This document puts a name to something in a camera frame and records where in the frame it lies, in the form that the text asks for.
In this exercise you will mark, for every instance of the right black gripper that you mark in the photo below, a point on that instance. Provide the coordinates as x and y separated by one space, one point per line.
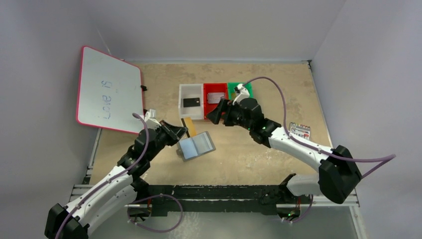
226 112

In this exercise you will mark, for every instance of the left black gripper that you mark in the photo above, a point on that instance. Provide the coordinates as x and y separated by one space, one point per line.
167 131

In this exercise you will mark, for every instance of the gold card black stripe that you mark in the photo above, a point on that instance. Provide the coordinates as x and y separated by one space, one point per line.
188 123

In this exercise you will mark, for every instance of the grey leather card holder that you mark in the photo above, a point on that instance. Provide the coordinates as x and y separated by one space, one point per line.
196 146

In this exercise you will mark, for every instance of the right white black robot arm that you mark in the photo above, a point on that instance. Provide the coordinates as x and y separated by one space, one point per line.
336 174

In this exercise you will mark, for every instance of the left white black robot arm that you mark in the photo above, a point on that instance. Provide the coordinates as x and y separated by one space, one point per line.
82 216

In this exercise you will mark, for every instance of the silver pink credit card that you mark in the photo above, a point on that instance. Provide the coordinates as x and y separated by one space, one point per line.
214 98

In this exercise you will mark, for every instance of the black credit card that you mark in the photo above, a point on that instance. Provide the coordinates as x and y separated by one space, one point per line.
191 102

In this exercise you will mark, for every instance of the red plastic bin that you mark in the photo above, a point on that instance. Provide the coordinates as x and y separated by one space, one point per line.
212 88

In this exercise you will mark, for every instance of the green plastic bin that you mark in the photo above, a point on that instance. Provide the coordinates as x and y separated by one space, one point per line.
232 94

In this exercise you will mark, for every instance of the white plastic bin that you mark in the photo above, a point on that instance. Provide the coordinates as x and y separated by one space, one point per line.
191 91

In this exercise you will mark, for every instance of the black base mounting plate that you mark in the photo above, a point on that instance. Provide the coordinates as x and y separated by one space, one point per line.
162 204

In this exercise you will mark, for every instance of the box of coloured markers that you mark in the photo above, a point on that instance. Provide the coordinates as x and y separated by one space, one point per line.
300 130

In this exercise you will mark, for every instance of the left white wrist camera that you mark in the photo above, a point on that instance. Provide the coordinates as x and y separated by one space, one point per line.
150 119

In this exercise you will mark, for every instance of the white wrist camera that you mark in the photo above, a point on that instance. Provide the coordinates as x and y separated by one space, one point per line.
150 119
241 93

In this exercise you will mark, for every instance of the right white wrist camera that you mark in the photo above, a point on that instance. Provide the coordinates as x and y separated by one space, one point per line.
241 93

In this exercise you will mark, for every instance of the white board with pink frame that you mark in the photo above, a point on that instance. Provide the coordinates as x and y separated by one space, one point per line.
109 92

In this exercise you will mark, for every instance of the aluminium frame rail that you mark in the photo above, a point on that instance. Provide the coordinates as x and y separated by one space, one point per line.
261 193

